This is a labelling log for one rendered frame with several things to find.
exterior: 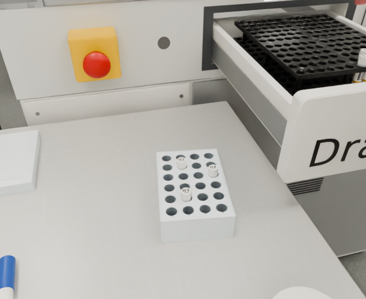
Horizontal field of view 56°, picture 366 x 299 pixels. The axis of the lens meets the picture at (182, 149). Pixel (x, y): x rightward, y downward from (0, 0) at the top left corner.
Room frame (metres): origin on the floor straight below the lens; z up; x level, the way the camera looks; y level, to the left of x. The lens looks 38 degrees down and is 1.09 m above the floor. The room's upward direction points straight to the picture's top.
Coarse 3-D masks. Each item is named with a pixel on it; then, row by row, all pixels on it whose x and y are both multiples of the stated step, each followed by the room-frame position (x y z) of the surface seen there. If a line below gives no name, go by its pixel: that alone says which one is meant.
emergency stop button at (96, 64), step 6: (90, 54) 0.48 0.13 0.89; (96, 54) 0.48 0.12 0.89; (102, 54) 0.48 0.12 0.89; (84, 60) 0.48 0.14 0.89; (90, 60) 0.47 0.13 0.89; (96, 60) 0.48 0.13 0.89; (102, 60) 0.48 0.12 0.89; (108, 60) 0.48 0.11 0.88; (84, 66) 0.47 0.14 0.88; (90, 66) 0.47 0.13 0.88; (96, 66) 0.47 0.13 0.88; (102, 66) 0.48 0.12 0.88; (108, 66) 0.48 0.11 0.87; (90, 72) 0.47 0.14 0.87; (96, 72) 0.47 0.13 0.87; (102, 72) 0.48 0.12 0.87; (108, 72) 0.48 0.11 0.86
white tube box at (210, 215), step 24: (168, 168) 0.35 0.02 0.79; (192, 168) 0.34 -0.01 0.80; (168, 192) 0.29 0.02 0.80; (192, 192) 0.29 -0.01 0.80; (216, 192) 0.30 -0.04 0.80; (168, 216) 0.26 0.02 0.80; (192, 216) 0.26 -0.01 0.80; (216, 216) 0.26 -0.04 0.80; (168, 240) 0.25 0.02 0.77; (192, 240) 0.25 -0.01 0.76
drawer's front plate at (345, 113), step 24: (312, 96) 0.29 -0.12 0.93; (336, 96) 0.30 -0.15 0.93; (360, 96) 0.30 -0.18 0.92; (288, 120) 0.30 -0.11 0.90; (312, 120) 0.29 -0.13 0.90; (336, 120) 0.30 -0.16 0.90; (360, 120) 0.30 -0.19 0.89; (288, 144) 0.29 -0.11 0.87; (312, 144) 0.29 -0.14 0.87; (360, 144) 0.31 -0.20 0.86; (288, 168) 0.29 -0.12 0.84; (312, 168) 0.29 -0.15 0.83; (336, 168) 0.30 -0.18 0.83; (360, 168) 0.31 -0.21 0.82
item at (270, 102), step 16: (240, 16) 0.66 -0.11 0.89; (256, 16) 0.66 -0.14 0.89; (272, 16) 0.66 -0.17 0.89; (288, 16) 0.67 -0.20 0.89; (336, 16) 0.66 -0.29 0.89; (224, 32) 0.57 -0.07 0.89; (240, 32) 0.65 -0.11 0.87; (224, 48) 0.54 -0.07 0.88; (240, 48) 0.50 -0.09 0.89; (224, 64) 0.53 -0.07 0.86; (240, 64) 0.48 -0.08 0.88; (256, 64) 0.44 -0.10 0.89; (240, 80) 0.46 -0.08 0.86; (256, 80) 0.42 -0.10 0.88; (272, 80) 0.39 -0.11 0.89; (256, 96) 0.41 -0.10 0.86; (272, 96) 0.37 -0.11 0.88; (288, 96) 0.35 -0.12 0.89; (256, 112) 0.40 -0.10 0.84; (272, 112) 0.36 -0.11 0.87; (288, 112) 0.34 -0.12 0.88; (272, 128) 0.36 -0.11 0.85
